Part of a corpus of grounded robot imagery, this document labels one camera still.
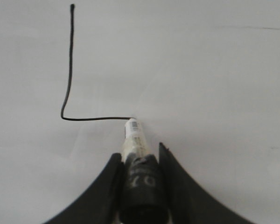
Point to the white whiteboard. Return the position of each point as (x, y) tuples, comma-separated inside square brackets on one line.
[(203, 77)]

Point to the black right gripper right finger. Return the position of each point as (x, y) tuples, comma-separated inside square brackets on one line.
[(188, 202)]

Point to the black whiteboard marker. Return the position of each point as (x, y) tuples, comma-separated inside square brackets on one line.
[(143, 197)]

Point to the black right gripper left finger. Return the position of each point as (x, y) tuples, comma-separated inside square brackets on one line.
[(98, 204)]

